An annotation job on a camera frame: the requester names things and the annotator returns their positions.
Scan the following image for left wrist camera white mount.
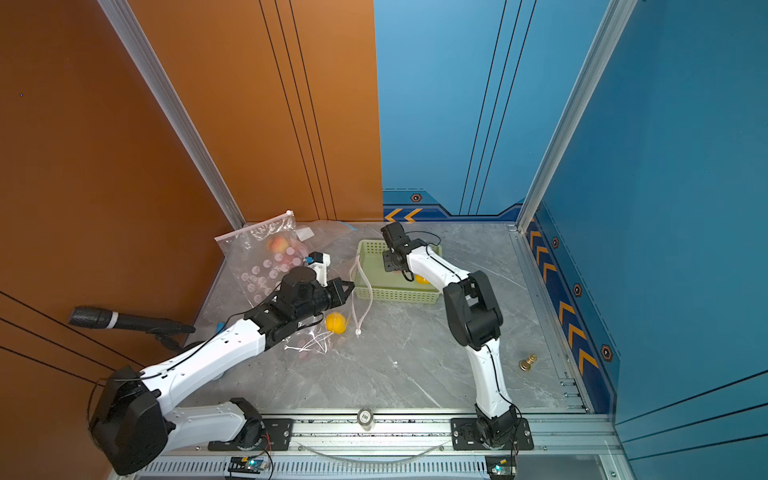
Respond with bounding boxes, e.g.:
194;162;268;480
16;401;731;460
305;251;331;287

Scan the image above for green circuit board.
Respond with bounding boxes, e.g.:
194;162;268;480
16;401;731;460
227;456;270;476
485;456;517;480

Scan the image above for clear zip-top bag pink zipper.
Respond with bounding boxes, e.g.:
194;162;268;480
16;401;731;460
215;210;309;306

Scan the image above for aluminium corner post right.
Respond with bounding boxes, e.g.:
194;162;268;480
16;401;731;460
516;0;638;234

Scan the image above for black microphone on stand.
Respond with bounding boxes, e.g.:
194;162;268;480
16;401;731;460
68;306;196;352

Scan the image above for clear zip-top bag blue zipper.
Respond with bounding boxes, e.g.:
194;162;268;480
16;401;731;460
294;220;356;252

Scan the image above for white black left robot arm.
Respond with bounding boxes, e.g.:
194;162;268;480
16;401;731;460
88;266;355;475

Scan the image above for pink-trimmed bag of bags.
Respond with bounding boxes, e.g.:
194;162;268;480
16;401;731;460
283;254;373;358

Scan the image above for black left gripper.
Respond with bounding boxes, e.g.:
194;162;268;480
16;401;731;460
294;277;357;326

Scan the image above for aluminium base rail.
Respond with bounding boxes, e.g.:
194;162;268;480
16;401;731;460
133;411;633;479

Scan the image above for green circuit board right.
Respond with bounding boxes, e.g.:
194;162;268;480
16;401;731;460
485;456;517;480

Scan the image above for small brass weight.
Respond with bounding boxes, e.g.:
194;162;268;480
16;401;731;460
519;354;537;372

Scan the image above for green circuit board left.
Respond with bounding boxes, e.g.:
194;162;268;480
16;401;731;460
227;456;270;476

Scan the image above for green perforated plastic basket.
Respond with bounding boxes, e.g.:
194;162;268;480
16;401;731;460
352;239;441;305

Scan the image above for round silver knob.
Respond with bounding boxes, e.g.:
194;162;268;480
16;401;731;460
356;408;374;430

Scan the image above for aluminium corner post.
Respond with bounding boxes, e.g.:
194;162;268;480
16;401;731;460
516;0;638;234
98;0;246;229

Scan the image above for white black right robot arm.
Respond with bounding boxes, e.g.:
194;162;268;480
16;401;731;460
381;222;534;453

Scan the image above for aluminium corner post left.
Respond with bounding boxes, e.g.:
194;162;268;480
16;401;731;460
98;0;246;229

